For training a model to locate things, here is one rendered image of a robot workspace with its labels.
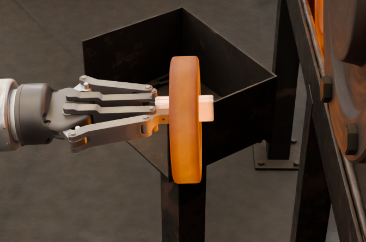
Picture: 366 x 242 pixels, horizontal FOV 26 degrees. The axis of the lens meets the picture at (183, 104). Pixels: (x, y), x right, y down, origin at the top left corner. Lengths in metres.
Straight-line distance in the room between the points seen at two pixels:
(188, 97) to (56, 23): 1.92
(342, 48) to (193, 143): 0.31
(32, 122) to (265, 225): 1.14
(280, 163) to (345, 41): 1.55
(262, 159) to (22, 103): 1.28
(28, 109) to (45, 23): 1.86
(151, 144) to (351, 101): 0.64
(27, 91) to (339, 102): 0.41
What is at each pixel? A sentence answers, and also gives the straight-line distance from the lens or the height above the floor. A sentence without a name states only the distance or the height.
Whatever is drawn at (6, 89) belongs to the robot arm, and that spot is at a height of 0.87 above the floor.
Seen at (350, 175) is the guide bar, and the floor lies 0.70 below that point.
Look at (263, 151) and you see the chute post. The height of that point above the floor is 0.01.
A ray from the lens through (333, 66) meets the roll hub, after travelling 0.74.
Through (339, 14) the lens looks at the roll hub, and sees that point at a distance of 0.66.
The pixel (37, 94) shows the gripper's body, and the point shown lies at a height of 0.87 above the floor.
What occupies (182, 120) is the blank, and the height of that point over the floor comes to 0.87.
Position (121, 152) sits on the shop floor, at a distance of 2.21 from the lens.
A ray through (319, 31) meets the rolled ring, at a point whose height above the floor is 0.64.
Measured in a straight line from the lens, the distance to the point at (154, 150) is 1.27.
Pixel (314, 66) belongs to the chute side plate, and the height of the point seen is 0.67.
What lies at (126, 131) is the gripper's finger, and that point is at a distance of 0.93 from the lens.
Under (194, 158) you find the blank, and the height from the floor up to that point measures 0.83.
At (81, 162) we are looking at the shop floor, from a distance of 2.19.
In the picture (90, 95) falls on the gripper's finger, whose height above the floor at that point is 0.85.
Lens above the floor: 1.43
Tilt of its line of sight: 37 degrees down
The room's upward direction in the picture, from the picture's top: straight up
